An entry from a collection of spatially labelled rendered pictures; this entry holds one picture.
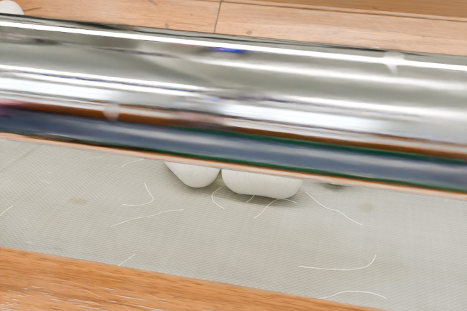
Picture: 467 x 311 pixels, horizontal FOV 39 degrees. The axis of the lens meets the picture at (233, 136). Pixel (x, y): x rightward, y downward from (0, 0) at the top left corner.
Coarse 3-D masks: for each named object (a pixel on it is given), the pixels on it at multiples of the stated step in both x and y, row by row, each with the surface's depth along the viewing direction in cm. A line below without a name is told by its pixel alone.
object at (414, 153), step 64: (0, 64) 7; (64, 64) 7; (128, 64) 7; (192, 64) 7; (256, 64) 7; (320, 64) 7; (384, 64) 7; (448, 64) 7; (0, 128) 7; (64, 128) 7; (128, 128) 7; (192, 128) 7; (256, 128) 7; (320, 128) 6; (384, 128) 6; (448, 128) 6; (448, 192) 7
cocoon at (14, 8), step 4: (0, 4) 46; (4, 4) 45; (8, 4) 45; (12, 4) 46; (16, 4) 46; (0, 8) 45; (4, 8) 45; (8, 8) 45; (12, 8) 45; (16, 8) 45; (20, 8) 46; (4, 12) 45; (8, 12) 45; (12, 12) 45; (16, 12) 45; (20, 12) 45
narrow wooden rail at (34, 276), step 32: (0, 256) 17; (32, 256) 17; (0, 288) 16; (32, 288) 16; (64, 288) 16; (96, 288) 16; (128, 288) 16; (160, 288) 16; (192, 288) 16; (224, 288) 16; (256, 288) 17
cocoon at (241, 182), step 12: (228, 180) 25; (240, 180) 25; (252, 180) 25; (264, 180) 25; (276, 180) 25; (288, 180) 25; (300, 180) 25; (240, 192) 26; (252, 192) 25; (264, 192) 25; (276, 192) 25; (288, 192) 25
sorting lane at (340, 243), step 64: (0, 192) 26; (64, 192) 26; (128, 192) 26; (192, 192) 26; (320, 192) 26; (384, 192) 27; (64, 256) 22; (128, 256) 22; (192, 256) 22; (256, 256) 22; (320, 256) 22; (384, 256) 22; (448, 256) 23
